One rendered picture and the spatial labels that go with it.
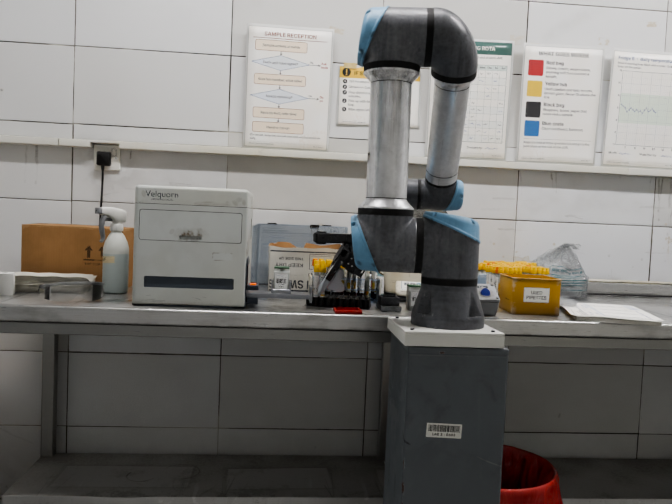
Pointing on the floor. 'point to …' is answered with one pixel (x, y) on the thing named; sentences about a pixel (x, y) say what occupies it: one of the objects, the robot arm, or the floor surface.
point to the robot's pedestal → (445, 424)
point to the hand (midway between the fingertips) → (318, 289)
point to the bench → (307, 491)
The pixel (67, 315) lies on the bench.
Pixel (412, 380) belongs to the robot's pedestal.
